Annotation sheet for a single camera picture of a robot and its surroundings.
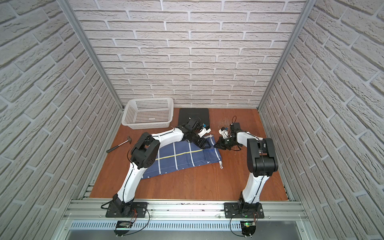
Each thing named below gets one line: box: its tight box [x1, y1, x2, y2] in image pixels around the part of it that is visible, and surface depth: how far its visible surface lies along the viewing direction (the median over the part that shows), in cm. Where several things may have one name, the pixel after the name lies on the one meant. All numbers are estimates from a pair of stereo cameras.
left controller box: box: [113, 220, 132, 237], surface depth 71 cm
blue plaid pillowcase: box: [141, 135, 223, 180], surface depth 93 cm
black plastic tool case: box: [178, 108, 210, 128], surface depth 113 cm
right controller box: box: [240, 221, 256, 238], surface depth 72 cm
